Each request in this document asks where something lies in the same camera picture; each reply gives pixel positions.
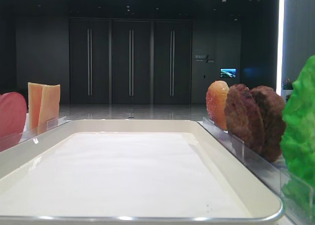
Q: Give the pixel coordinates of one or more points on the brown meat patty left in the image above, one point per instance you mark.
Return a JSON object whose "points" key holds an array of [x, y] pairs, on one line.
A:
{"points": [[243, 117]]}

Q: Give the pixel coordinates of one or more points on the brown meat patty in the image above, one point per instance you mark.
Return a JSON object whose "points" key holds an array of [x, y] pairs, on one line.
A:
{"points": [[243, 117], [271, 106]]}

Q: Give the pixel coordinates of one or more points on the orange cheese slice front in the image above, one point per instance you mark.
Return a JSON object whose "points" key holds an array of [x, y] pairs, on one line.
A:
{"points": [[50, 104]]}

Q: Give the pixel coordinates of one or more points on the orange cheese slice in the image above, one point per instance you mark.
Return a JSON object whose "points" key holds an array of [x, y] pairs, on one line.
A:
{"points": [[34, 98], [50, 104]]}

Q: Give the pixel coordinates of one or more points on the brown meat patty right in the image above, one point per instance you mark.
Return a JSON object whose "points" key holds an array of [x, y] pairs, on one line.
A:
{"points": [[271, 106]]}

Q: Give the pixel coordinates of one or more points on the orange cheese slice rear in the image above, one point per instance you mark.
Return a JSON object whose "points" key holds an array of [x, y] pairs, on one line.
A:
{"points": [[34, 98]]}

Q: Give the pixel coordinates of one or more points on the green lettuce leaf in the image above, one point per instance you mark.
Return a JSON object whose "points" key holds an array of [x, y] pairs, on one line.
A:
{"points": [[298, 140]]}

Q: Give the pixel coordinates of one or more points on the red tomato slice near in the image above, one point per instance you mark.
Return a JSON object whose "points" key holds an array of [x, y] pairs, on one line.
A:
{"points": [[13, 111]]}

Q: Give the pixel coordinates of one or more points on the glazed bun half far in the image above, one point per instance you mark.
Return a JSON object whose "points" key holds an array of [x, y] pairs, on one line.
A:
{"points": [[215, 102]]}

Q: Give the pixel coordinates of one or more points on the dark triple door panel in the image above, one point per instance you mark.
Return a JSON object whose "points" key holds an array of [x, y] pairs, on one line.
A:
{"points": [[129, 61]]}

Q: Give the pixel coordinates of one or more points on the white rectangular tray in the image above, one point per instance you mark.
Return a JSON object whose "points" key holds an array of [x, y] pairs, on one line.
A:
{"points": [[130, 172]]}

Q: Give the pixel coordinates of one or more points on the potted plant in background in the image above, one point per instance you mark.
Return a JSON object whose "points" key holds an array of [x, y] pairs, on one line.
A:
{"points": [[287, 84]]}

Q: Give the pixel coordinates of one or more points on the clear acrylic left rack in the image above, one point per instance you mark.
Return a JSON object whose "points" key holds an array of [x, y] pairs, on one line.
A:
{"points": [[29, 131]]}

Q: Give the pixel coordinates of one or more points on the clear acrylic rack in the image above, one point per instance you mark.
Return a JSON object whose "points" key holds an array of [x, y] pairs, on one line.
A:
{"points": [[29, 131], [258, 161]]}

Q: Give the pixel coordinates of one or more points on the clear acrylic right rack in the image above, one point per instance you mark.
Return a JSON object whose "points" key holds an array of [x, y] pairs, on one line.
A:
{"points": [[258, 161]]}

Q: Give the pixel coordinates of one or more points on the small wall display screen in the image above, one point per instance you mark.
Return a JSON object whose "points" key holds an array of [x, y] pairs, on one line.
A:
{"points": [[227, 73]]}

